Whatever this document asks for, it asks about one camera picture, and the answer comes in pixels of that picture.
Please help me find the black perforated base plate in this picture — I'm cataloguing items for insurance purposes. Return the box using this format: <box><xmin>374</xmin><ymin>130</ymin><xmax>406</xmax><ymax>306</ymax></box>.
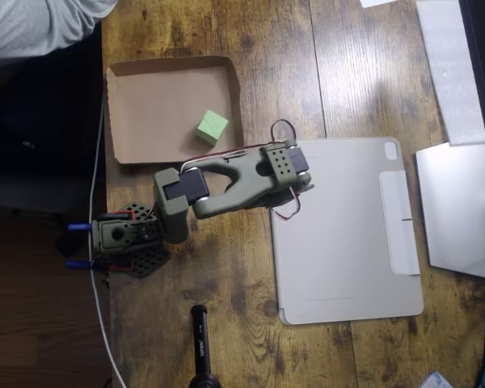
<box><xmin>92</xmin><ymin>200</ymin><xmax>173</xmax><ymax>280</ymax></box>

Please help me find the black chair caster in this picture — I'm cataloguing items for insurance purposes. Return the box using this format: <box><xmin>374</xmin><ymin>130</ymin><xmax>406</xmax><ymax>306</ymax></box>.
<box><xmin>55</xmin><ymin>234</ymin><xmax>84</xmax><ymax>258</ymax></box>

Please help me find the silver monitor stand base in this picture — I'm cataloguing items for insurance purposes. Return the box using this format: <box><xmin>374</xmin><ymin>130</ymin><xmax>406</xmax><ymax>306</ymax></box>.
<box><xmin>415</xmin><ymin>141</ymin><xmax>485</xmax><ymax>282</ymax></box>

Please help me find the white cable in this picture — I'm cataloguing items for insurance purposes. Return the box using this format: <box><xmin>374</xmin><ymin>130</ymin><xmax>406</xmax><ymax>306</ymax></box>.
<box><xmin>87</xmin><ymin>103</ymin><xmax>127</xmax><ymax>388</ymax></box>

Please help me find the black cylindrical tool handle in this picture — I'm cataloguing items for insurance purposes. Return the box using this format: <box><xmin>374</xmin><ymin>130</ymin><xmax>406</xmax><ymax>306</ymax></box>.
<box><xmin>188</xmin><ymin>305</ymin><xmax>223</xmax><ymax>388</ymax></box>

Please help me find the green foam cube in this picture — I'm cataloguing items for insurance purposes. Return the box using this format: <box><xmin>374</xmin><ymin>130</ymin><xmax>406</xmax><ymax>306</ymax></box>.
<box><xmin>193</xmin><ymin>109</ymin><xmax>230</xmax><ymax>146</ymax></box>

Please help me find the white paper sheet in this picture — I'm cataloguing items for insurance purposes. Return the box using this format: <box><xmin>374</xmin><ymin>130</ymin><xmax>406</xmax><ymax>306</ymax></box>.
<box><xmin>359</xmin><ymin>0</ymin><xmax>405</xmax><ymax>9</ymax></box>

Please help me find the tablet in beige case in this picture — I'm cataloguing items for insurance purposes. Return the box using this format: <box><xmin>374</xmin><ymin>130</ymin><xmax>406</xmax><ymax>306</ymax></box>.
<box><xmin>265</xmin><ymin>136</ymin><xmax>425</xmax><ymax>327</ymax></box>

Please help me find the white and blue box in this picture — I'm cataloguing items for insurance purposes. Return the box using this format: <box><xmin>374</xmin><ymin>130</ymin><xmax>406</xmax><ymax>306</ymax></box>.
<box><xmin>420</xmin><ymin>371</ymin><xmax>456</xmax><ymax>388</ymax></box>

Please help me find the grey foam sheet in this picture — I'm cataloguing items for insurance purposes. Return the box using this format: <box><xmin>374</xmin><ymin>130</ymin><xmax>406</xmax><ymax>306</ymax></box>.
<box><xmin>415</xmin><ymin>0</ymin><xmax>485</xmax><ymax>147</ymax></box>

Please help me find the brown cardboard tray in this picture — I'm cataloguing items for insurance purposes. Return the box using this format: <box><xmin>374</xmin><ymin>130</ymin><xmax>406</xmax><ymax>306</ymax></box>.
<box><xmin>105</xmin><ymin>55</ymin><xmax>246</xmax><ymax>166</ymax></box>

